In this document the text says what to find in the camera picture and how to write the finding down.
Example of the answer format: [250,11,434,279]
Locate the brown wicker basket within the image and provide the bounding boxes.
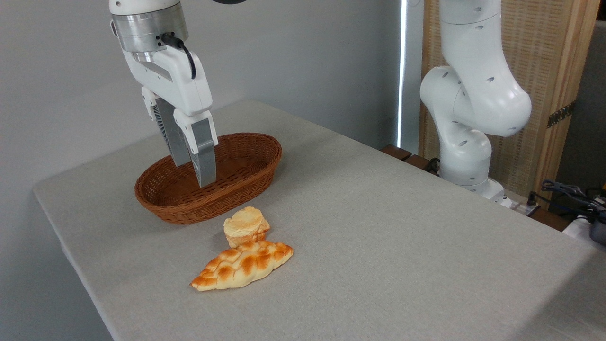
[134,133,283,225]

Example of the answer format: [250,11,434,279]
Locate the grey tablecloth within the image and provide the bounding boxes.
[32,99,606,341]

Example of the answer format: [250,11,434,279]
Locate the small round bread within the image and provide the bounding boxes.
[223,206,270,248]

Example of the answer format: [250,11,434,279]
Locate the dark cable bundle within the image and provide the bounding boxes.
[541,179,606,223]

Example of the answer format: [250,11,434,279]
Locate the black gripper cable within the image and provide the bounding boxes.
[161,33,196,80]

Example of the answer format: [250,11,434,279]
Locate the long braided bread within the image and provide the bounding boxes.
[190,241,294,291]

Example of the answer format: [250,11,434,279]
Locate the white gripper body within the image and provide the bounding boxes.
[123,46,214,117]

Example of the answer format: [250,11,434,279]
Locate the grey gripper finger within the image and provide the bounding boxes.
[142,88,192,167]
[173,109,219,188]

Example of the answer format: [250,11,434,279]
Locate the dark brown wooden bench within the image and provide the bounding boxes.
[380,144,573,233]

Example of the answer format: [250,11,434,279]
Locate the dark grey pot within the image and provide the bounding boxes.
[589,217,606,246]

